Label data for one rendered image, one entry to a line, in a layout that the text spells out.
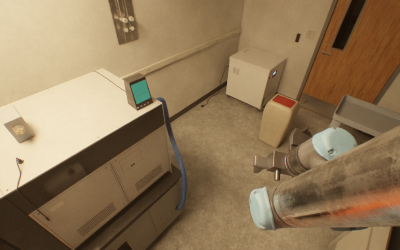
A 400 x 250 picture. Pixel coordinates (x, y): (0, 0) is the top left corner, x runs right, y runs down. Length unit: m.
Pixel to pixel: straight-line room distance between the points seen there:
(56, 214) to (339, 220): 1.18
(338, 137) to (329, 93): 3.35
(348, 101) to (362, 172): 2.73
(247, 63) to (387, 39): 1.73
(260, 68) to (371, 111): 1.48
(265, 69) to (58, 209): 2.86
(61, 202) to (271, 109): 2.31
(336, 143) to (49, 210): 1.16
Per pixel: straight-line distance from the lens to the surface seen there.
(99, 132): 1.12
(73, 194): 1.22
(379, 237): 1.68
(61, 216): 1.28
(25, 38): 2.02
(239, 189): 2.53
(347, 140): 0.48
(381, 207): 0.22
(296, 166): 0.55
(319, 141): 0.47
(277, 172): 0.60
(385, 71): 3.61
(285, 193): 0.34
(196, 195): 2.44
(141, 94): 1.16
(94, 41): 2.19
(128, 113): 1.18
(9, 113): 1.26
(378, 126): 2.74
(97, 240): 1.60
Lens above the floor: 2.14
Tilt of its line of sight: 42 degrees down
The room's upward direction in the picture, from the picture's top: 1 degrees clockwise
